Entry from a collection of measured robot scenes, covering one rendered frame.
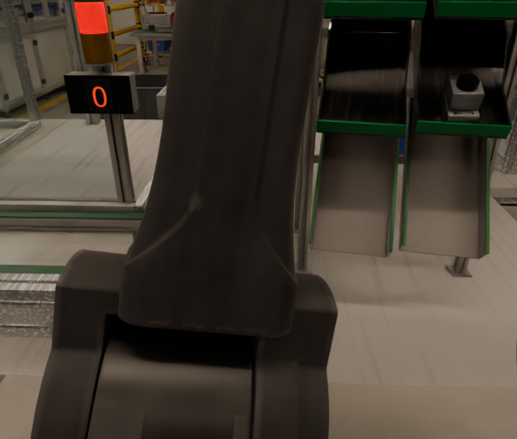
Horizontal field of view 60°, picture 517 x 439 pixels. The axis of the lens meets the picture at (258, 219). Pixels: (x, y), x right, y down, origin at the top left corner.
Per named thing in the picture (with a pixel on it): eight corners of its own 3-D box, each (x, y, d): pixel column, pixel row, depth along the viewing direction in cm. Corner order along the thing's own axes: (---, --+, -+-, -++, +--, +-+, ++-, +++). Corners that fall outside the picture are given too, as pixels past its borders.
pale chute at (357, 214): (388, 258, 74) (392, 252, 70) (309, 249, 76) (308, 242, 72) (399, 108, 82) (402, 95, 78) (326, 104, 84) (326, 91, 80)
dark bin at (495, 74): (506, 139, 66) (526, 98, 60) (414, 133, 68) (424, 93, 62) (486, 34, 82) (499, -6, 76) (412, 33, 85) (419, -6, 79)
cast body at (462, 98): (474, 131, 67) (489, 93, 61) (443, 131, 67) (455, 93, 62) (465, 96, 72) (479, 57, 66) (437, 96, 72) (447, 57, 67)
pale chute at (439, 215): (480, 260, 74) (489, 253, 69) (398, 251, 76) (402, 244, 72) (481, 109, 81) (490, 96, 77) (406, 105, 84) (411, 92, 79)
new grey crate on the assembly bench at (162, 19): (164, 30, 567) (163, 16, 559) (141, 30, 568) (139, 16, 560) (171, 27, 602) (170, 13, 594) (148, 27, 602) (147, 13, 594)
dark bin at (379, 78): (404, 138, 66) (413, 97, 60) (316, 132, 69) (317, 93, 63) (403, 34, 83) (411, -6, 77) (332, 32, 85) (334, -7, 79)
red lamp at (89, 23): (103, 33, 78) (98, 3, 76) (75, 33, 78) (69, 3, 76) (112, 30, 82) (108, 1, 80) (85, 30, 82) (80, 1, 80)
